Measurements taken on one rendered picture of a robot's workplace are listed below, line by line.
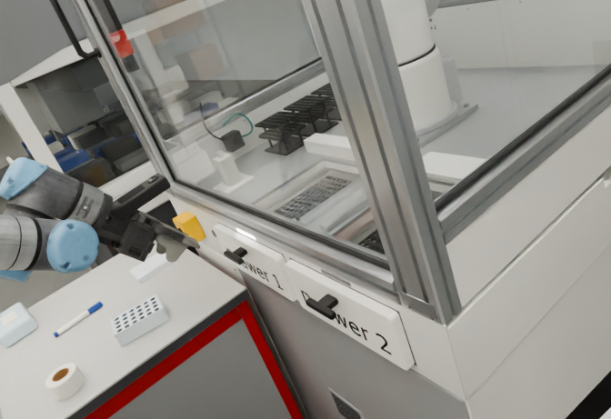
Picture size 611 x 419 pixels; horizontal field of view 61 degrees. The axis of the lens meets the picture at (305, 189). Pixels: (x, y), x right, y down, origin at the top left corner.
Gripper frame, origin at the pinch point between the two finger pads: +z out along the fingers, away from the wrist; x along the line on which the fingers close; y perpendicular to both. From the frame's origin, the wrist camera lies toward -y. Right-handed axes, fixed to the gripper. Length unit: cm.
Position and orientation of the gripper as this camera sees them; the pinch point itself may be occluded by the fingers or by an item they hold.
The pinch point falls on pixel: (192, 239)
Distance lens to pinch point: 108.4
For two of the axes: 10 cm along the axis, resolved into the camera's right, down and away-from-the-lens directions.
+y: -4.3, 8.9, -1.2
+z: 6.9, 4.1, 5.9
